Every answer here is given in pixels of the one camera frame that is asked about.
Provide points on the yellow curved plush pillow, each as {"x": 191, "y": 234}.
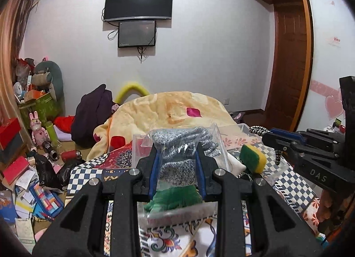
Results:
{"x": 128, "y": 89}

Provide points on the grey knitted gloves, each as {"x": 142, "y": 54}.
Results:
{"x": 177, "y": 150}

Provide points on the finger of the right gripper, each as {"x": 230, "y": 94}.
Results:
{"x": 282, "y": 146}
{"x": 296, "y": 137}

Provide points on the pink rabbit figurine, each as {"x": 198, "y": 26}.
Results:
{"x": 39, "y": 133}

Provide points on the brown wooden door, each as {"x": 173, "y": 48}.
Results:
{"x": 292, "y": 64}

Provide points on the clear plastic storage box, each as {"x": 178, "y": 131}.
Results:
{"x": 233, "y": 137}

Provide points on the white fabric pouch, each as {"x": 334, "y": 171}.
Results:
{"x": 237, "y": 168}

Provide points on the striped brown curtain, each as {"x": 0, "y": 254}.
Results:
{"x": 14, "y": 18}

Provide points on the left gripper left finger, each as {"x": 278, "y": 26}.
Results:
{"x": 79, "y": 229}

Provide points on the pink heart wall sticker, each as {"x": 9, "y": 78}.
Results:
{"x": 333, "y": 99}

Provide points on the large black wall television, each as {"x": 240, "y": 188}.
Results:
{"x": 115, "y": 10}

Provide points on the person's right hand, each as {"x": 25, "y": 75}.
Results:
{"x": 336, "y": 215}

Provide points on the yellow green sponge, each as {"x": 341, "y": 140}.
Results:
{"x": 252, "y": 158}

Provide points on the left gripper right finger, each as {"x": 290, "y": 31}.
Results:
{"x": 276, "y": 230}

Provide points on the yellow fleece blanket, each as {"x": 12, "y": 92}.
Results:
{"x": 180, "y": 109}

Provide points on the dark purple clothing pile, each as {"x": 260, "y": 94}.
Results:
{"x": 93, "y": 110}

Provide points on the red cloth on floor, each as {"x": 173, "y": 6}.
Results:
{"x": 64, "y": 123}

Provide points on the grey green plush toy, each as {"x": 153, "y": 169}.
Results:
{"x": 47, "y": 75}

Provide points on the black plastic bag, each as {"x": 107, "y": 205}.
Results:
{"x": 48, "y": 177}

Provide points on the red box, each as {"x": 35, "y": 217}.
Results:
{"x": 8, "y": 131}

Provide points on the small black wall monitor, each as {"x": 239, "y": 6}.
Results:
{"x": 137, "y": 33}

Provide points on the green knitted glove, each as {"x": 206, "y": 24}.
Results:
{"x": 173, "y": 198}

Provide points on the green cardboard box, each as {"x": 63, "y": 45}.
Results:
{"x": 47, "y": 108}

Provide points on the green cylinder bottle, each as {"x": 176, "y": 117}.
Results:
{"x": 52, "y": 133}

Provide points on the colourful pencil case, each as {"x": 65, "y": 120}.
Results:
{"x": 47, "y": 204}

